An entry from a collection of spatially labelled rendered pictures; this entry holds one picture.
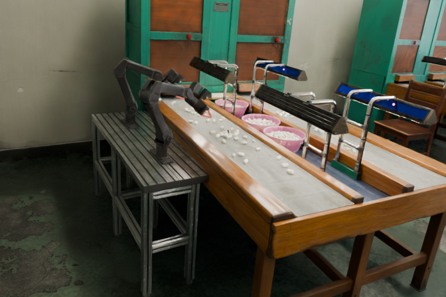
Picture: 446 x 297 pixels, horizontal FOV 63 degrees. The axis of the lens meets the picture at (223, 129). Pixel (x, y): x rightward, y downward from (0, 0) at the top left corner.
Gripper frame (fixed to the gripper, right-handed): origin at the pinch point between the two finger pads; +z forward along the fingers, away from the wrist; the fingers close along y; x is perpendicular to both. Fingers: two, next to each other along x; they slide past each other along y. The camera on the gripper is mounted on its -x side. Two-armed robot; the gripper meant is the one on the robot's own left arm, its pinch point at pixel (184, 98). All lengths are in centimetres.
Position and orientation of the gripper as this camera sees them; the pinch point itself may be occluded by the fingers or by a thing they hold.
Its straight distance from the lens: 260.7
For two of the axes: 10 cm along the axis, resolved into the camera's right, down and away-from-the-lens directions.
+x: -6.4, 7.7, -0.4
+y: -4.4, -3.2, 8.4
